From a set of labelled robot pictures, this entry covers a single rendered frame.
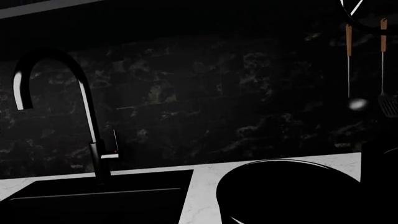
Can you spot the black gooseneck kitchen faucet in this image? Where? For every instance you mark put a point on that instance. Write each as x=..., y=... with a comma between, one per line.
x=88, y=109

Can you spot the black round pan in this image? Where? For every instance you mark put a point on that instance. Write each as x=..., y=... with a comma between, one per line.
x=289, y=193

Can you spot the black undermount kitchen sink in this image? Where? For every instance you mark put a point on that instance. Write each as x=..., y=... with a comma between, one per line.
x=99, y=200

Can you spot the black round hanging rack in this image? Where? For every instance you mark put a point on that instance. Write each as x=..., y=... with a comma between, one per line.
x=363, y=26

